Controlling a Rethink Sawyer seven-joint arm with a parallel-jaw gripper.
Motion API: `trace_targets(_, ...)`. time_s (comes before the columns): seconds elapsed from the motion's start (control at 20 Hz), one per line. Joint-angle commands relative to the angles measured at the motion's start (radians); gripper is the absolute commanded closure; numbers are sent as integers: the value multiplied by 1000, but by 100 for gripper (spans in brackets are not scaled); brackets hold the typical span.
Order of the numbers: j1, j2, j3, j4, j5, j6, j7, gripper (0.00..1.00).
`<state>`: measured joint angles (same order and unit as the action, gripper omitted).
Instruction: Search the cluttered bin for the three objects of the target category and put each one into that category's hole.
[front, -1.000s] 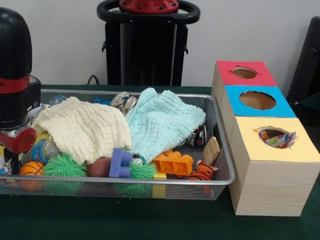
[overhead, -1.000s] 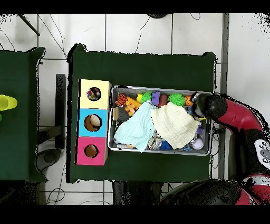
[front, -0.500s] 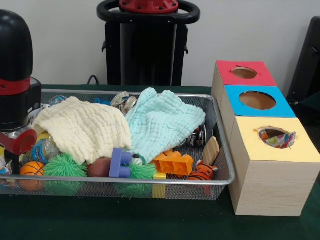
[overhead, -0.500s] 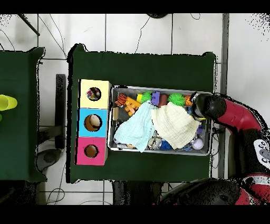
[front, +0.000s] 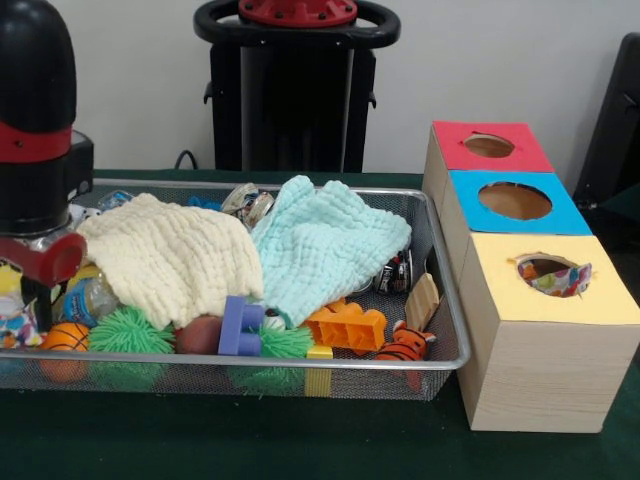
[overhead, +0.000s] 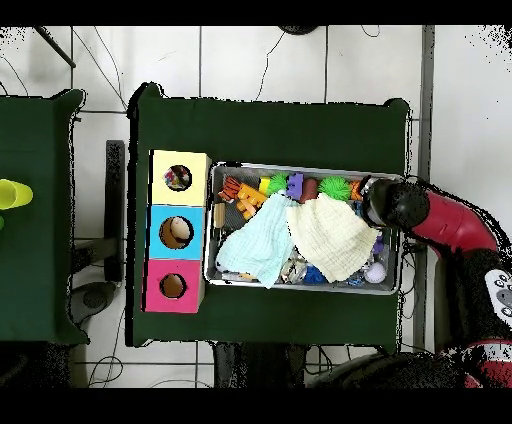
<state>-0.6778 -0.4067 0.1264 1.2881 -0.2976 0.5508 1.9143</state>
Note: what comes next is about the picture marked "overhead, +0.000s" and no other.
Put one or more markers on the black round stand base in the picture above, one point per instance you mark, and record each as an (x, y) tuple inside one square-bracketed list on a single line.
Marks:
[(298, 28)]

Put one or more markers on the dark green tablecloth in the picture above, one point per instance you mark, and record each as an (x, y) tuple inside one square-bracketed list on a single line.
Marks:
[(32, 260), (260, 132)]

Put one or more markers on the brown toy football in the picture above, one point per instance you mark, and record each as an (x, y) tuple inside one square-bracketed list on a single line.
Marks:
[(308, 188)]

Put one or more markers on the mint green muslin cloth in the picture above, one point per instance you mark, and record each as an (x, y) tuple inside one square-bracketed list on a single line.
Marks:
[(260, 244)]

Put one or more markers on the large green spiky ball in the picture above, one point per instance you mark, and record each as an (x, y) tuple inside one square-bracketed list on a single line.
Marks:
[(334, 188)]

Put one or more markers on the purple plastic building block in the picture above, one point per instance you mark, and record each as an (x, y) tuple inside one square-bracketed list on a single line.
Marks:
[(295, 188)]

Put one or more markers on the black metal rod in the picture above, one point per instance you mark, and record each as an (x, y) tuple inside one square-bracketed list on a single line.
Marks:
[(56, 48)]

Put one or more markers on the orange plastic building block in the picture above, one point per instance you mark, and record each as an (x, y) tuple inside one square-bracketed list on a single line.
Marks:
[(252, 198)]

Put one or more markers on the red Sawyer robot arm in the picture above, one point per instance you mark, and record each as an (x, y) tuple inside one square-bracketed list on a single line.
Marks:
[(452, 220)]

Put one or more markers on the orange striped tiger plush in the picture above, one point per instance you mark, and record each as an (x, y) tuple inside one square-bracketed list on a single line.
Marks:
[(230, 188)]

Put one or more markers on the cream yellow muslin cloth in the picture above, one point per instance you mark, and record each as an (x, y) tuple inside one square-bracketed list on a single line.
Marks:
[(332, 236)]

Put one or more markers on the yellow-green plastic cup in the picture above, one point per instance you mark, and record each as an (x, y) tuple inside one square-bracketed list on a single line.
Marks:
[(14, 194)]

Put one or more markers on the wooden box with three holes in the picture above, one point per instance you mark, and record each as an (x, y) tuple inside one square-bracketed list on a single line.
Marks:
[(200, 192)]

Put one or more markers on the orange mini basketball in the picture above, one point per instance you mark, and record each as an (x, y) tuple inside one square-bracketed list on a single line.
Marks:
[(355, 191)]

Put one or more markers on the small green spiky ball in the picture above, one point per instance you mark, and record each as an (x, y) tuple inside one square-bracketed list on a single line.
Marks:
[(278, 182)]

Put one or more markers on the colourful heart print cloth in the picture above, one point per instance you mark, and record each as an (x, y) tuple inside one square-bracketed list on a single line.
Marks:
[(176, 178)]

